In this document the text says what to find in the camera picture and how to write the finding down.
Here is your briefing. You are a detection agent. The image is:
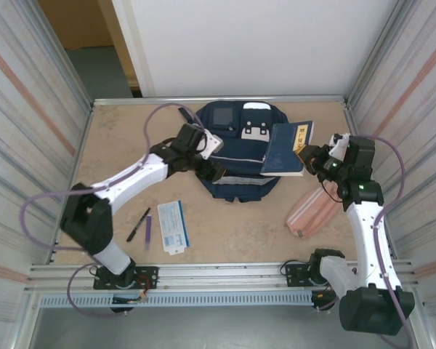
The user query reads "navy blue backpack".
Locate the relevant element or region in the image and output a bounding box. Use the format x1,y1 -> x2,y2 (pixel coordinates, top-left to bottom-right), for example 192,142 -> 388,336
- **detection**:
177,100 -> 290,203

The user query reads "blue paperback book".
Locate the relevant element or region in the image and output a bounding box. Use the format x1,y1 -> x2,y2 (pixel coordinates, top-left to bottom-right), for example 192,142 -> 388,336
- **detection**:
260,120 -> 316,179

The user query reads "pink striped pencil case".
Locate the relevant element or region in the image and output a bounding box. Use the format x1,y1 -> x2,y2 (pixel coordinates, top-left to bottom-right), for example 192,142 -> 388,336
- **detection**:
285,188 -> 339,239

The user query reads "white blue card package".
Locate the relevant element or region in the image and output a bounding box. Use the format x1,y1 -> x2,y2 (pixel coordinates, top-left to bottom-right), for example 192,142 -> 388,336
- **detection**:
157,200 -> 191,257

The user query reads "aluminium table edge bar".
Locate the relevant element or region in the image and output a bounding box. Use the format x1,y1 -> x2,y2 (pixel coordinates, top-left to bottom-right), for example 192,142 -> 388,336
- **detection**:
92,95 -> 350,107

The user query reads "purple pen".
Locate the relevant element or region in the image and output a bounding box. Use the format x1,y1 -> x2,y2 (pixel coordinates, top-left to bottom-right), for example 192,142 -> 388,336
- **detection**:
144,214 -> 153,251

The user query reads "black pen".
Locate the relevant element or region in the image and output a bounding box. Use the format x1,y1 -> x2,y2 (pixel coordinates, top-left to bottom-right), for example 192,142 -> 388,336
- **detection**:
126,207 -> 151,243

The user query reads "brown wooden board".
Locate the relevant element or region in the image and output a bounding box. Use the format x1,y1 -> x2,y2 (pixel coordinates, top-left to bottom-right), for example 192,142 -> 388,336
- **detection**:
38,0 -> 116,50

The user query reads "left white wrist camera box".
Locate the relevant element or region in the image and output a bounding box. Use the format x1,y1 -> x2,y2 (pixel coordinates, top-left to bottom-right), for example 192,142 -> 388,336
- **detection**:
198,131 -> 225,160

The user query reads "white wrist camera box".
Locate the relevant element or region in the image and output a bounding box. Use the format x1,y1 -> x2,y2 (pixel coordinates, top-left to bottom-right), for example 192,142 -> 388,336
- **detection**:
198,131 -> 225,160
329,132 -> 350,160

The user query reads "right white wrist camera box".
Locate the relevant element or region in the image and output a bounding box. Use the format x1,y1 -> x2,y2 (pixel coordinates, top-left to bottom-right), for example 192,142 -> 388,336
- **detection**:
329,132 -> 350,160

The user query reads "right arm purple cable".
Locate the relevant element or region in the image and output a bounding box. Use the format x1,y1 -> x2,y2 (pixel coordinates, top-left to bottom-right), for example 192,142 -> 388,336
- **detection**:
314,135 -> 415,349

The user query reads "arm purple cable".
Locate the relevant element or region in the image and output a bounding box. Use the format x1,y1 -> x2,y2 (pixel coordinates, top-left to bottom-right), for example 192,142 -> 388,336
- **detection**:
20,103 -> 208,320
314,135 -> 415,349

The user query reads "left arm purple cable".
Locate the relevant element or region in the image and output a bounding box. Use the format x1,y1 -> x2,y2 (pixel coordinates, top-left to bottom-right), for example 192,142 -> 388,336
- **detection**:
20,103 -> 208,320

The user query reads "aluminium mounting rail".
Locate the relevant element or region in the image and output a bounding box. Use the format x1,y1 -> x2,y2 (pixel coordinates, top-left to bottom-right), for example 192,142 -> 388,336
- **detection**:
27,258 -> 421,294

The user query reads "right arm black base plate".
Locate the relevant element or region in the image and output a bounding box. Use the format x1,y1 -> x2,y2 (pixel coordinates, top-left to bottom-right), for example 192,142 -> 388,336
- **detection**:
285,262 -> 351,288

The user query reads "red black wire bundle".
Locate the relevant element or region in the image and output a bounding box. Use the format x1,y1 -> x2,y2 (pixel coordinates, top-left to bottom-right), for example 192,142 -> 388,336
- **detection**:
312,278 -> 339,302
112,276 -> 158,305

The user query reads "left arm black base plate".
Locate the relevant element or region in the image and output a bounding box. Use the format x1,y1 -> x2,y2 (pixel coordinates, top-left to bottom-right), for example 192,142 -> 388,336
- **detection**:
93,266 -> 159,291

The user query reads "grey slotted cable duct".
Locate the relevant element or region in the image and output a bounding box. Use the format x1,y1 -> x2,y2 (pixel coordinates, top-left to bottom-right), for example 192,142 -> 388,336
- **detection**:
38,292 -> 315,309

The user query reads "aluminium frame post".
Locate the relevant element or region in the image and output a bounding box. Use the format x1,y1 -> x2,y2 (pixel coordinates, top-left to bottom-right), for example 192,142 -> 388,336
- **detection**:
36,0 -> 95,110
347,0 -> 422,106

